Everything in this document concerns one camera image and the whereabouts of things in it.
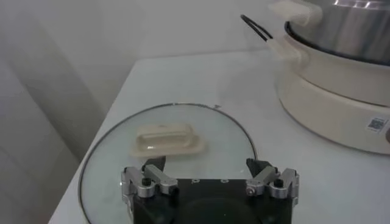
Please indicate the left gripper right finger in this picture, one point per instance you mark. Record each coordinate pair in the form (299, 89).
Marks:
(268, 179)

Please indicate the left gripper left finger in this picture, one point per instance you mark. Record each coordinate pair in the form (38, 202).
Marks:
(155, 179)

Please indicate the perforated stainless steamer basket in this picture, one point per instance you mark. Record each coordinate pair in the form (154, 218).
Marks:
(350, 33)

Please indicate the cream electric cooker base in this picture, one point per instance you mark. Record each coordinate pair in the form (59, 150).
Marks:
(335, 115)

